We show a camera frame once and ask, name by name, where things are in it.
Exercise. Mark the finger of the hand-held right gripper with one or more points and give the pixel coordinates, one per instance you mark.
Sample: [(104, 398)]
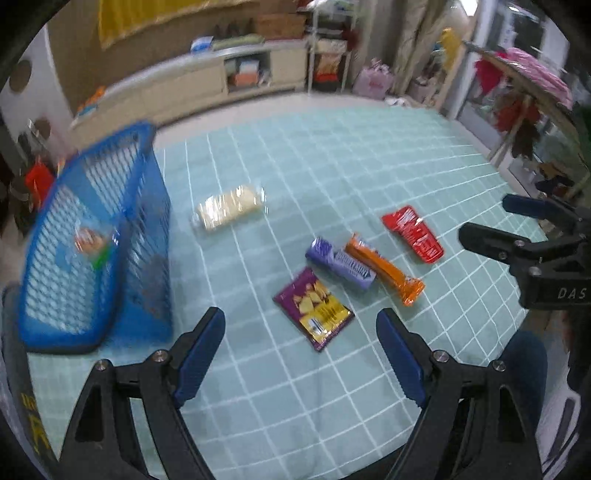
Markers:
[(531, 205), (489, 240)]

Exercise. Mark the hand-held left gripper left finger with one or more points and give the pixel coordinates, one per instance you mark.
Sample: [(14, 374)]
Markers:
[(198, 364)]

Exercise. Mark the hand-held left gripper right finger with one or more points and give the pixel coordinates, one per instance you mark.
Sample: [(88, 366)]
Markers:
[(406, 364)]

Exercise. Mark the small red snack packet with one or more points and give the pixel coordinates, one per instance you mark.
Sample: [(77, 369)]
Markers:
[(413, 233)]

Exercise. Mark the long orange bar packet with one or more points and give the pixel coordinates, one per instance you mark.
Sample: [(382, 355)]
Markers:
[(385, 270)]

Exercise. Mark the purple chip packet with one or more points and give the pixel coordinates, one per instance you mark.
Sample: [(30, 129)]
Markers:
[(314, 307)]

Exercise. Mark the purple wafer bar packet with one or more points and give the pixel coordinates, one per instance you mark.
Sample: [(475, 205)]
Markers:
[(341, 263)]

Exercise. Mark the blue plastic basket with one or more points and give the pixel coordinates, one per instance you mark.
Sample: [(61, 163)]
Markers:
[(138, 258)]

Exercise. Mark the yellow cracker packet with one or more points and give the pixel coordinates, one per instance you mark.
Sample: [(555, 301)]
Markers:
[(228, 207)]

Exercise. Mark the orange packet with green edge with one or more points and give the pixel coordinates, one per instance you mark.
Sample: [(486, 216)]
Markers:
[(87, 240)]

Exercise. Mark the person's leg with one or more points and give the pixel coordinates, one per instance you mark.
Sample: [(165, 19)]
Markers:
[(521, 369)]

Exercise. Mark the red hanging clothes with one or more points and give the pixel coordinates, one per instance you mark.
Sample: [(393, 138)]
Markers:
[(517, 115)]

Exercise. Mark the pink garment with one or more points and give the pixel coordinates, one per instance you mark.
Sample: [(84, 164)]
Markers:
[(540, 69)]

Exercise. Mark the wooden framed mirror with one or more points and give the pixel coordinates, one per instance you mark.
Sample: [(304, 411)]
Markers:
[(450, 85)]

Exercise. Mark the white slippers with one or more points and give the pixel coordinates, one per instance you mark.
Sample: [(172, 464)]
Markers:
[(397, 100)]

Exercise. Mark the grey cloth-covered seat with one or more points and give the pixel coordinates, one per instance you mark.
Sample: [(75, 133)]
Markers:
[(23, 406)]

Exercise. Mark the glass sliding door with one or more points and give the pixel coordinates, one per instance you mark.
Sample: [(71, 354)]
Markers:
[(489, 27)]

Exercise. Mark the pink bag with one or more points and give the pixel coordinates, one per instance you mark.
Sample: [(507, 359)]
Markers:
[(374, 82)]

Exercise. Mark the teal checkered mat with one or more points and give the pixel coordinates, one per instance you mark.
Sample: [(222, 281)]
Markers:
[(300, 161)]

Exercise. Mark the printed snack bag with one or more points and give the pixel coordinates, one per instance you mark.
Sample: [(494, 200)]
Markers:
[(329, 63)]

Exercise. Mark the white shelf rack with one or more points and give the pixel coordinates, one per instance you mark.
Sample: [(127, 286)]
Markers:
[(310, 55)]

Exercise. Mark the cream low cabinet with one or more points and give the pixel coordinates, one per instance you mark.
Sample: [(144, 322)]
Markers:
[(184, 87)]

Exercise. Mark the blue plate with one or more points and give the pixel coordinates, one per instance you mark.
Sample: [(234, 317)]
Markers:
[(87, 110)]

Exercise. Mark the orange fruit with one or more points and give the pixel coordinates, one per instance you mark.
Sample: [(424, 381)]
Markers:
[(98, 94)]

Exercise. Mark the orange box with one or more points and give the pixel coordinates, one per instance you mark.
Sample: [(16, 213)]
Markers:
[(242, 78)]

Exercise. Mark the cardboard box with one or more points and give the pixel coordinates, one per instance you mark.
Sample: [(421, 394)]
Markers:
[(280, 26)]

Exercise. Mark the light blue box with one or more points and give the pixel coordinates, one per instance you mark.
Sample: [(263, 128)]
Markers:
[(247, 65)]

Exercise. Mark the blue tissue box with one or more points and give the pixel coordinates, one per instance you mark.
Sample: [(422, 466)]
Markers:
[(202, 45)]

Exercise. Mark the green folded cloth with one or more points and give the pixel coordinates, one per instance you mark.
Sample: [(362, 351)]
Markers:
[(238, 40)]

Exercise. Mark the yellow cloth cover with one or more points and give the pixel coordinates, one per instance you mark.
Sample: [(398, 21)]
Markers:
[(138, 18)]

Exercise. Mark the round brown wall disc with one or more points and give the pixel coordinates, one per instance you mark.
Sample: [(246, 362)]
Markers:
[(21, 74)]

